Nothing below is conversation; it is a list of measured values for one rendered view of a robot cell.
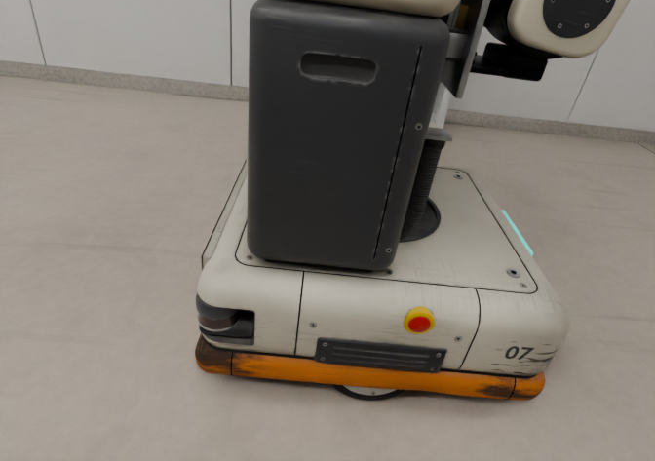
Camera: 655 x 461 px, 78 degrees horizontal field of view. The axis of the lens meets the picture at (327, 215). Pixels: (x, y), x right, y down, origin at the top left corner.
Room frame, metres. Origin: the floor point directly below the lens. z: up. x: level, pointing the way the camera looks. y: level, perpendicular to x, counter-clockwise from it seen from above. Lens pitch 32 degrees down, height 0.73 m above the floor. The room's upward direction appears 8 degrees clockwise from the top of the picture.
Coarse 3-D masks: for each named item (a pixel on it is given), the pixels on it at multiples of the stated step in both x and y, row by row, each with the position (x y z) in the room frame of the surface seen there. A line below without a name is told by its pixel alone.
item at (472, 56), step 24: (480, 0) 0.74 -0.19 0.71; (504, 0) 0.79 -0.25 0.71; (456, 24) 0.78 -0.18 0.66; (480, 24) 0.72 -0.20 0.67; (504, 24) 0.75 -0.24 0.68; (456, 48) 0.74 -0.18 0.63; (504, 48) 0.80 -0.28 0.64; (528, 48) 0.74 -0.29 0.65; (456, 72) 0.75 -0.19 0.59; (480, 72) 0.74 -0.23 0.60; (504, 72) 0.74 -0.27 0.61; (528, 72) 0.74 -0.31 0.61; (456, 96) 0.72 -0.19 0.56
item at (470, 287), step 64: (448, 192) 0.91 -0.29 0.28; (448, 256) 0.63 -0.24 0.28; (512, 256) 0.66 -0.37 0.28; (256, 320) 0.48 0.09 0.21; (320, 320) 0.48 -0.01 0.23; (384, 320) 0.49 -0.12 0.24; (448, 320) 0.50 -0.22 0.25; (512, 320) 0.51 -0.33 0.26; (384, 384) 0.48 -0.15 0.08; (448, 384) 0.49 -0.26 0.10; (512, 384) 0.50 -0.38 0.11
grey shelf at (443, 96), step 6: (444, 90) 1.94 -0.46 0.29; (438, 96) 2.11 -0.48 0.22; (444, 96) 1.94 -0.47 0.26; (450, 96) 1.94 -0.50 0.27; (438, 102) 2.09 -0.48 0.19; (444, 102) 1.94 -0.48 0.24; (438, 108) 1.96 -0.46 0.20; (444, 108) 1.94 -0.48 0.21; (432, 114) 2.07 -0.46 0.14; (438, 114) 1.94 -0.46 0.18; (444, 114) 1.94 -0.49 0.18; (432, 120) 1.97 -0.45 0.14; (438, 120) 1.94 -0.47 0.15; (444, 120) 1.94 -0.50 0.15; (432, 126) 1.94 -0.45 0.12; (438, 126) 1.94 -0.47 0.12
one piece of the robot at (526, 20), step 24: (528, 0) 0.69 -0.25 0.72; (552, 0) 0.69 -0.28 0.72; (576, 0) 0.69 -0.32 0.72; (600, 0) 0.70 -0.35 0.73; (624, 0) 0.70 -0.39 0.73; (528, 24) 0.69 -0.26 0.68; (552, 24) 0.69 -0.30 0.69; (576, 24) 0.69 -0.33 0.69; (600, 24) 0.70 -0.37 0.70; (552, 48) 0.70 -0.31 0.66; (576, 48) 0.70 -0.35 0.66
